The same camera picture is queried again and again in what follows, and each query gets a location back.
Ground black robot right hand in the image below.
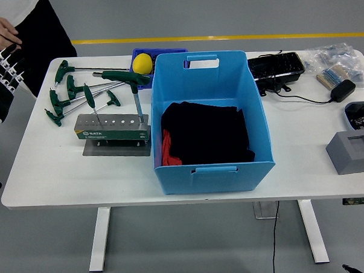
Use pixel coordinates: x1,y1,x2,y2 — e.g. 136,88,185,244
342,263,364,273

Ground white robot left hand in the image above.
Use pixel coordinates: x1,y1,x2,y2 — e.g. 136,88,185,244
0,43,30,138

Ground small green T-handle wrench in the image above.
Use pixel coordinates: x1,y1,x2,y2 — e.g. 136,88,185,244
83,82,102,127

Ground large green T-handle wrench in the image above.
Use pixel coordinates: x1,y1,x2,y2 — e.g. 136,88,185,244
92,68,154,127

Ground green silver wrench stand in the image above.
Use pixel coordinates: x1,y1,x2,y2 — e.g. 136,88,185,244
73,111,153,161

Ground large blue plastic box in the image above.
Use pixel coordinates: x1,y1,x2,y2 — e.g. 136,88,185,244
148,48,278,196

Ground black box with mounting tabs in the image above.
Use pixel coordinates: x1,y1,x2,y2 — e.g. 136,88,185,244
254,75,293,97

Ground person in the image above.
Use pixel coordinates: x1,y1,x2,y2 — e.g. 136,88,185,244
0,0,80,100

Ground white table leg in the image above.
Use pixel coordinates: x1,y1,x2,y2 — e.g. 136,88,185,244
86,207,114,273
297,198,330,265

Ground grey block with recess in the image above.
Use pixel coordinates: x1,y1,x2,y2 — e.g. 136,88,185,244
324,130,364,176

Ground yellow ball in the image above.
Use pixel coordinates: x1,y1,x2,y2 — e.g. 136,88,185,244
132,52,154,75

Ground small dark blue bin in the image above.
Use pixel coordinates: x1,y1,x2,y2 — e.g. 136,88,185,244
131,45,190,91

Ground light blue parts tray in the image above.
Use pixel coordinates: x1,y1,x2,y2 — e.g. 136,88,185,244
343,101,364,133

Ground dark electronic parts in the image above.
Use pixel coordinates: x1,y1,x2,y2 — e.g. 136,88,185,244
346,102,364,133

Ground black power adapter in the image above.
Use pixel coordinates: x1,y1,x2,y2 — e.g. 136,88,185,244
327,79,357,103

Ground red cloth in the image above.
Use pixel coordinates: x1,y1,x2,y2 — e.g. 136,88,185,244
160,129,184,167

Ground blue resistor strip bundle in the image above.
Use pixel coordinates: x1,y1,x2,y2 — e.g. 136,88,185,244
315,64,350,91

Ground black cloth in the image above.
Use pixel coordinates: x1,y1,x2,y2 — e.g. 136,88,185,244
159,98,256,167

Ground clear plastic parts bag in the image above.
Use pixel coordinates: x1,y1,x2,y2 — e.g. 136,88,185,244
301,42,364,92

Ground black gridded plastic tray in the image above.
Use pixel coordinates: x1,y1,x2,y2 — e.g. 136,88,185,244
246,51,307,86

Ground green T-handle hex wrench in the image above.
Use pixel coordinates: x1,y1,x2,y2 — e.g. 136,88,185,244
49,84,124,116
65,71,126,100
43,92,106,128

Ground black floor cable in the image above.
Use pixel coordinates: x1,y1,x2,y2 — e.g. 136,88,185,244
269,201,283,273

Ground grey bracket under table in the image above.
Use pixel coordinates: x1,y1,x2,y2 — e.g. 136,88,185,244
252,201,279,220

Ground short green T-handle wrench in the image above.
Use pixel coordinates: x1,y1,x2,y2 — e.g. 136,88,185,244
88,89,122,115

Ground black adapter cable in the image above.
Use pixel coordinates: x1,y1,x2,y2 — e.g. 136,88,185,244
258,47,332,107

